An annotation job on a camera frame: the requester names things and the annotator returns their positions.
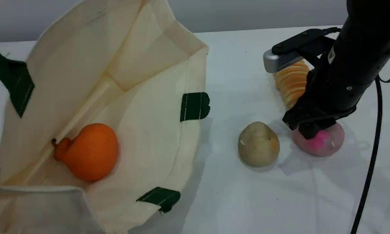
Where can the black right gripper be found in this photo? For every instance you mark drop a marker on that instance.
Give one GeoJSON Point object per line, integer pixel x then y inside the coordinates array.
{"type": "Point", "coordinates": [331, 94]}

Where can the pink peach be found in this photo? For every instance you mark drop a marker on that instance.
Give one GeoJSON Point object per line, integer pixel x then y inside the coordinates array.
{"type": "Point", "coordinates": [331, 144]}

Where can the orange toy fruit with stem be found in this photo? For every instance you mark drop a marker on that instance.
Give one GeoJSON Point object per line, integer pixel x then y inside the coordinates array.
{"type": "Point", "coordinates": [91, 152]}

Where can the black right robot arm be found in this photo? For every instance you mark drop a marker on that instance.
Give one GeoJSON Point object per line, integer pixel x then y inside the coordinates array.
{"type": "Point", "coordinates": [370, 26]}

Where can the ridged golden bread loaf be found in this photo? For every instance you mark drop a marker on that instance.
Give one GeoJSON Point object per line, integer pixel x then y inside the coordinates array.
{"type": "Point", "coordinates": [291, 84]}

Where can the beige toy potato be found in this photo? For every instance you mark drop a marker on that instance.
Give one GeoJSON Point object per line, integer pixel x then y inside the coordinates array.
{"type": "Point", "coordinates": [258, 146]}

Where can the silver wrist camera black mount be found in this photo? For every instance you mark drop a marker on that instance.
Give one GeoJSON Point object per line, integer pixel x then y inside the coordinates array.
{"type": "Point", "coordinates": [279, 61]}

